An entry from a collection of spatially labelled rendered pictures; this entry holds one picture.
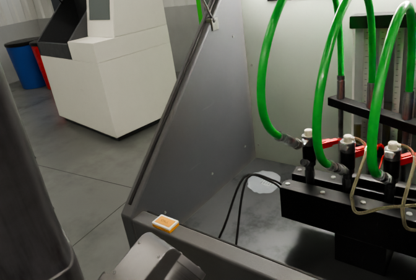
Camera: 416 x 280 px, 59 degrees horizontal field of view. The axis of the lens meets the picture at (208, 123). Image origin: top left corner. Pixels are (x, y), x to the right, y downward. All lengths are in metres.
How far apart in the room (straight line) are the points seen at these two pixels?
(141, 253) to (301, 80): 0.82
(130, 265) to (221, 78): 0.77
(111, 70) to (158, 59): 0.55
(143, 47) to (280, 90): 2.70
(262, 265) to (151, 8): 3.28
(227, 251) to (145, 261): 0.41
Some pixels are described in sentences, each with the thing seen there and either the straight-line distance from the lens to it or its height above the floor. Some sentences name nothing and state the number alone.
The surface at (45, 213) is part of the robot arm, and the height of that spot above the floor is 1.32.
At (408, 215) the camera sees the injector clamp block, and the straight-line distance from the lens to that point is 0.77.
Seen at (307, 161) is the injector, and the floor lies 1.04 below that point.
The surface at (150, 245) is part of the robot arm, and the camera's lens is 0.33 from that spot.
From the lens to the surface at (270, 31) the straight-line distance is 0.60.
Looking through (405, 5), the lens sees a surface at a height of 1.34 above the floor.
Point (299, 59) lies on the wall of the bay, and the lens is 1.06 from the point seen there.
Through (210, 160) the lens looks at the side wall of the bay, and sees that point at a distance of 1.04.
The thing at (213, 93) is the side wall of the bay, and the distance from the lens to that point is 1.01.
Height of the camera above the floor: 1.43
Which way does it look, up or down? 23 degrees down
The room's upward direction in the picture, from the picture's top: 8 degrees counter-clockwise
